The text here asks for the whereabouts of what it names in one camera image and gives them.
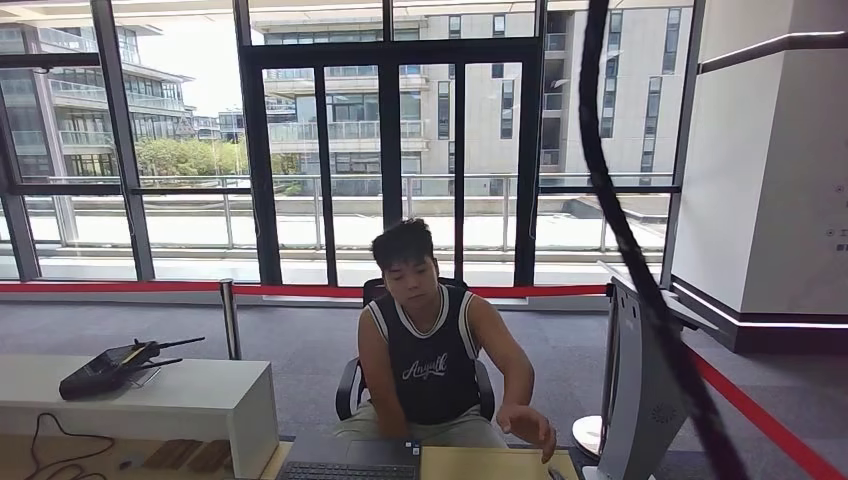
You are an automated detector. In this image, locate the person's left hand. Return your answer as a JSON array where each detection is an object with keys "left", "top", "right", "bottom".
[{"left": 496, "top": 404, "right": 559, "bottom": 465}]

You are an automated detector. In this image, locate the person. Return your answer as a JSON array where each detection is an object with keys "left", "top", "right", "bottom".
[{"left": 334, "top": 218, "right": 559, "bottom": 465}]

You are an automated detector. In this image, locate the grey monitor on stand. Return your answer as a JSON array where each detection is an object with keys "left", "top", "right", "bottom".
[{"left": 572, "top": 276, "right": 720, "bottom": 480}]

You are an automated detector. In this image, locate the black office chair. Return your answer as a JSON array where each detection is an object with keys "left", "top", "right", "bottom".
[{"left": 335, "top": 276, "right": 497, "bottom": 423}]

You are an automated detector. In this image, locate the dark grey laptop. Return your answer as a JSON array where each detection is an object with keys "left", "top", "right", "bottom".
[{"left": 276, "top": 435, "right": 423, "bottom": 480}]

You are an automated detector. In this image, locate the short red barrier belt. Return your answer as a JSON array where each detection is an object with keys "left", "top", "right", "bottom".
[{"left": 688, "top": 351, "right": 846, "bottom": 480}]

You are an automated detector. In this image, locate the black framed glass door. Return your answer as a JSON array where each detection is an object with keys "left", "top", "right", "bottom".
[{"left": 239, "top": 38, "right": 546, "bottom": 287}]

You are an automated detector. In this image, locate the metal balcony railing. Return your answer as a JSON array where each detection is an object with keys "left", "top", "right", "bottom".
[{"left": 39, "top": 172, "right": 674, "bottom": 253}]

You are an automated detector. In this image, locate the white low cabinet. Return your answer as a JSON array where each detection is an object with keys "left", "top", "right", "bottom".
[{"left": 0, "top": 352, "right": 282, "bottom": 480}]

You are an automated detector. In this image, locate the clear acrylic stand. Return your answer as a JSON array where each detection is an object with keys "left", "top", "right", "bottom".
[{"left": 125, "top": 366, "right": 162, "bottom": 391}]

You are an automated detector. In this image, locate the long red barrier belt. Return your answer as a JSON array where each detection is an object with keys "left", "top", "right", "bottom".
[{"left": 0, "top": 281, "right": 609, "bottom": 299}]

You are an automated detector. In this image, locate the black router with antennas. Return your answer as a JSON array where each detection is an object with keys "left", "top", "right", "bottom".
[{"left": 58, "top": 336, "right": 207, "bottom": 403}]

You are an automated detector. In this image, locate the thick black braided cable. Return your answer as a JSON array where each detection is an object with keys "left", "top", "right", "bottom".
[{"left": 578, "top": 0, "right": 753, "bottom": 480}]

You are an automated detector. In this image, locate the silver stanchion post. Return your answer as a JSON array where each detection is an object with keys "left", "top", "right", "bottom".
[{"left": 219, "top": 278, "right": 244, "bottom": 362}]

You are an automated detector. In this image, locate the dark wall handrail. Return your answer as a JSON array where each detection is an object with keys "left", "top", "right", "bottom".
[{"left": 698, "top": 29, "right": 848, "bottom": 74}]

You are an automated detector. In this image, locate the thin black cable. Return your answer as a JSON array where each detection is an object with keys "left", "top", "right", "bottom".
[{"left": 23, "top": 411, "right": 117, "bottom": 480}]

